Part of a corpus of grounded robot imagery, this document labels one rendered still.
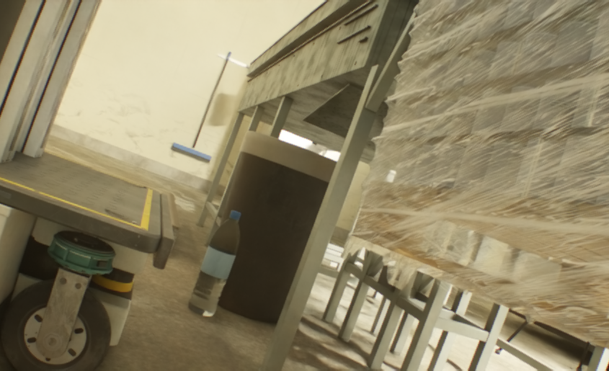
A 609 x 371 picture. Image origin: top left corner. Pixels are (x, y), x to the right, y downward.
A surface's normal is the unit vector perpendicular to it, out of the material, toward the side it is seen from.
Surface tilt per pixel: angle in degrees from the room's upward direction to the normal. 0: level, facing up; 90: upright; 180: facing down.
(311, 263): 90
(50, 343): 90
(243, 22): 90
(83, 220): 90
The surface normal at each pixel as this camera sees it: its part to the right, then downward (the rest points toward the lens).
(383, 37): 0.28, 0.07
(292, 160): -0.02, -0.03
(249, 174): -0.60, -0.18
